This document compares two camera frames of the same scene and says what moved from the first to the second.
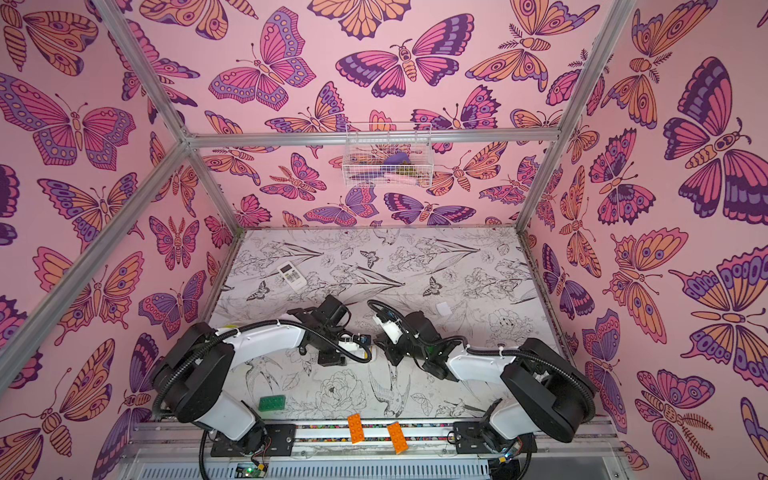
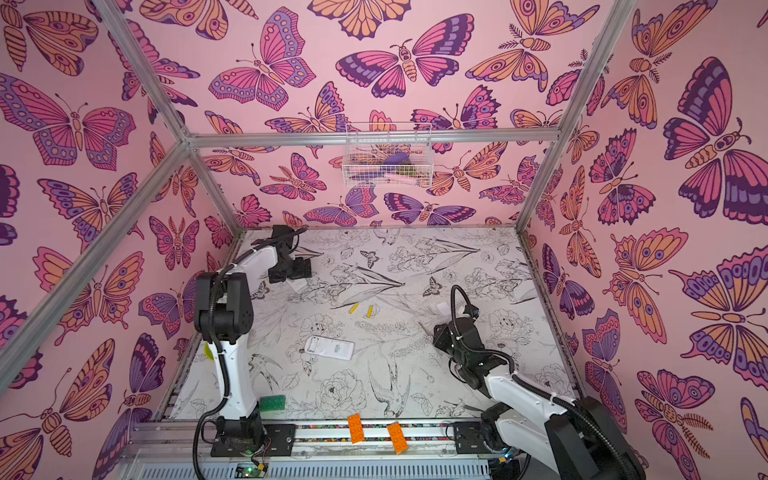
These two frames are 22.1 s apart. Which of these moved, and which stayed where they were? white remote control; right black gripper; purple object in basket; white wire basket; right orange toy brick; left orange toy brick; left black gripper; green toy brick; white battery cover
Moved: white remote control; right black gripper; left black gripper
Stayed: purple object in basket; right orange toy brick; white battery cover; white wire basket; green toy brick; left orange toy brick
